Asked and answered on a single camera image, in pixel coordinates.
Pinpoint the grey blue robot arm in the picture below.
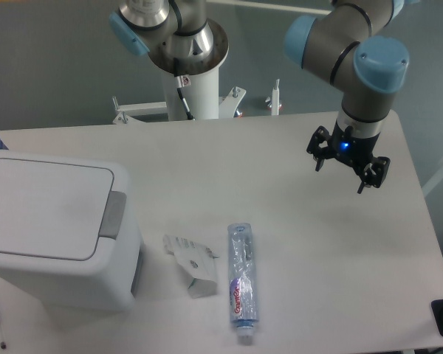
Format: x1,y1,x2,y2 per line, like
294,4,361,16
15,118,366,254
284,1,410,192

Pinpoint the white trash can lid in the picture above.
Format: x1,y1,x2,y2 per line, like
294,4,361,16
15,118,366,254
0,157,114,260

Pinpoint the crushed white paper carton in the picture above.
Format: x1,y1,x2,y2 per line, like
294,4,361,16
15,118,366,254
163,235,218,299

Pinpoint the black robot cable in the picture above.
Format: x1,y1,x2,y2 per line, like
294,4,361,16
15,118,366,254
171,57,196,122

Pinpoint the clear plastic water bottle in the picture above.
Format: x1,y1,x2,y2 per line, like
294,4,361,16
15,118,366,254
227,223,259,345

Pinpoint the grey lid push button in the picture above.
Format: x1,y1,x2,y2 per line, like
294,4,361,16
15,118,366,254
98,191,127,240

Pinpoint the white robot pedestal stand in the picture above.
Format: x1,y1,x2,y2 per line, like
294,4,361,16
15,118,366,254
112,67,247,125

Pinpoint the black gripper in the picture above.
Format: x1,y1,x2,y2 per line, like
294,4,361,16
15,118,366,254
306,113,391,194

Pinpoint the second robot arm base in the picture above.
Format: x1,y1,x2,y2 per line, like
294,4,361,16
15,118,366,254
109,1,229,76

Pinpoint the white stand levelling foot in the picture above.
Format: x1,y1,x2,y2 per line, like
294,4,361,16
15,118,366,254
265,78,284,116

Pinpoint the white trash can body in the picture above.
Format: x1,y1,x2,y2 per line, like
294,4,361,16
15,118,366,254
0,150,143,311

